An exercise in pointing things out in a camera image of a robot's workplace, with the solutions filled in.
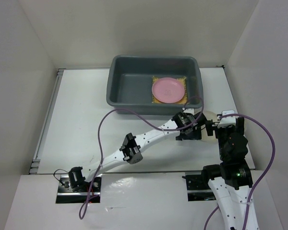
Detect yellow bamboo mat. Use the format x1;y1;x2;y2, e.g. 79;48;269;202
150;75;189;105

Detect aluminium table edge rail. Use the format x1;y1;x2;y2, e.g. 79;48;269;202
28;69;65;174

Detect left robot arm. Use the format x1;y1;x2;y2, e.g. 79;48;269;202
68;112;207;192

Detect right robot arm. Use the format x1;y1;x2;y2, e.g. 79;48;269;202
201;117;259;230

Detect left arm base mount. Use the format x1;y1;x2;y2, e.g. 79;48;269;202
53;167;102;204

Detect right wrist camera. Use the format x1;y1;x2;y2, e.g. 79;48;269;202
217;110;236;128

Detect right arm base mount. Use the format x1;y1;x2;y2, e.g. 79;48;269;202
182;172;216;202

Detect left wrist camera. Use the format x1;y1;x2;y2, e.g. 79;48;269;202
182;108;194;115

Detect pink plate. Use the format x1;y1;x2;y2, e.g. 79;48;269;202
151;77;185;104

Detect cream plate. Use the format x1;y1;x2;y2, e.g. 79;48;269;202
200;110;217;143

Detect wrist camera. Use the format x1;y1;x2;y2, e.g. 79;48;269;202
182;108;194;115
217;110;236;128

